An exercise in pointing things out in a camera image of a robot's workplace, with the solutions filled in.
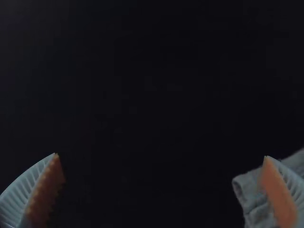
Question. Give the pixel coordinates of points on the pale towel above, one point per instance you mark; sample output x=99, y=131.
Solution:
x=247, y=190

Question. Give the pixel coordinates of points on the black mat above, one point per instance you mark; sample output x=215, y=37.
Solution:
x=142, y=95

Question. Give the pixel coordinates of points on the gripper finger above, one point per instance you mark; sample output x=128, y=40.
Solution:
x=31, y=194
x=282, y=194

